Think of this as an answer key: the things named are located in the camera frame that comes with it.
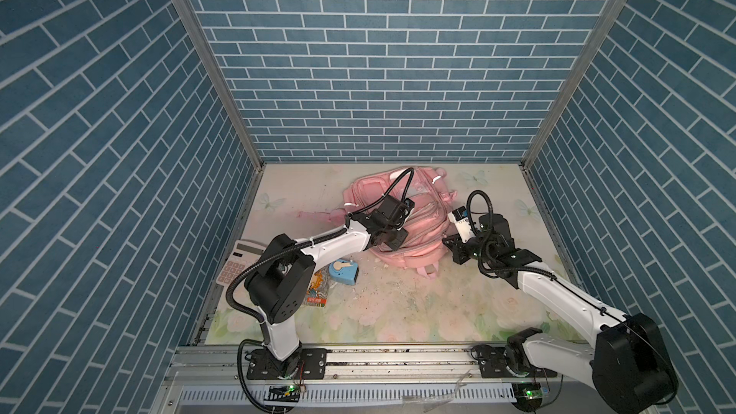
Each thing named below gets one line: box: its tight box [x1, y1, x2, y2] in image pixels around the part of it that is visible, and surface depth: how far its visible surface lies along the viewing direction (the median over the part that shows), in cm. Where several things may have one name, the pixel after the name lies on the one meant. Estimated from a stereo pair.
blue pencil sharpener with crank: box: [327, 259, 360, 286], surface depth 86 cm
